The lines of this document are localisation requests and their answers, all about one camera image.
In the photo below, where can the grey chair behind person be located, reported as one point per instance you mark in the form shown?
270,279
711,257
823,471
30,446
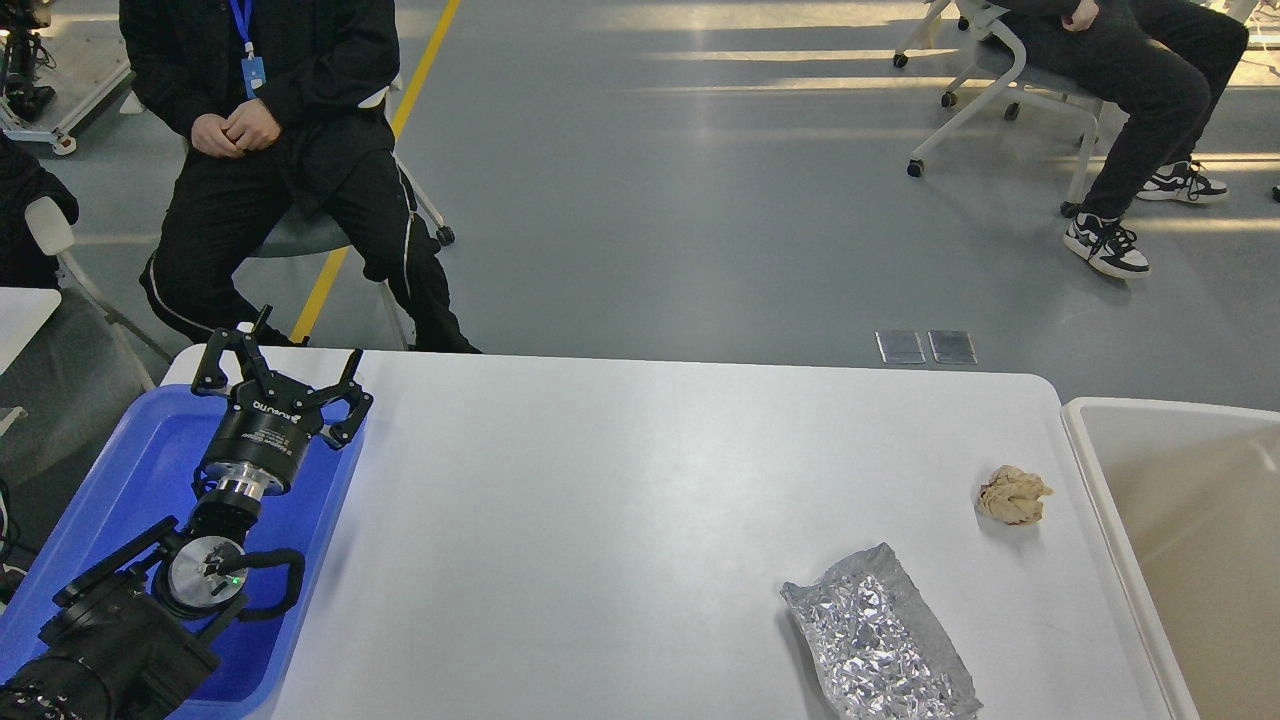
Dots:
300,234

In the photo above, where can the white chair at left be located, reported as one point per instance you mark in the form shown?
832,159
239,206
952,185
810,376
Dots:
53,233

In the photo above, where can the silver foil bag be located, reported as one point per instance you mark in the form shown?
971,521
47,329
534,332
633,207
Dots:
878,650

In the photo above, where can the white plastic bin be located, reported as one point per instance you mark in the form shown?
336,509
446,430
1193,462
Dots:
1187,499

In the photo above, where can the right floor outlet plate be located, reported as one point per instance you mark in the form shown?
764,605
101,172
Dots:
953,348

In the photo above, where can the person in black at left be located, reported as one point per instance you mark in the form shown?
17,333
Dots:
23,181

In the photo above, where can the person in black clothes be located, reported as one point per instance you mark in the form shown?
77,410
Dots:
281,105

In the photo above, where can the floor outlet plate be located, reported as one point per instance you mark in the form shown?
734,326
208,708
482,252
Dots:
953,348
900,347

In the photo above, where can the grey white wheeled chair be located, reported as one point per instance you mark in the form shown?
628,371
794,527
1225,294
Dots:
999,53

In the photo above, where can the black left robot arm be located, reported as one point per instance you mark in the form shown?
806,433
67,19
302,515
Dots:
177,580

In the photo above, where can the robot base on cart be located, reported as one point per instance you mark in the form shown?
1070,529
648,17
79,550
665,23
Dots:
63,61

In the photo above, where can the left floor outlet plate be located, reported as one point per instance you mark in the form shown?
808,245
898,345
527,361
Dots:
900,347

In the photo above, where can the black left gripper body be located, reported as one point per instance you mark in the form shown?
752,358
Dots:
263,437

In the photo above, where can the seated person at right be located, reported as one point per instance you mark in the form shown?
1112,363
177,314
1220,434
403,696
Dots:
1166,64

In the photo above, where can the white side table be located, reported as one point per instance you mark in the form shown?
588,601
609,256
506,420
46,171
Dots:
24,311

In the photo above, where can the crumpled brown paper ball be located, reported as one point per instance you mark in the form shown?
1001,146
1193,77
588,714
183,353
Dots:
1013,496

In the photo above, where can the blue plastic tray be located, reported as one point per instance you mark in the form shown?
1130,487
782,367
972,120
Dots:
144,475

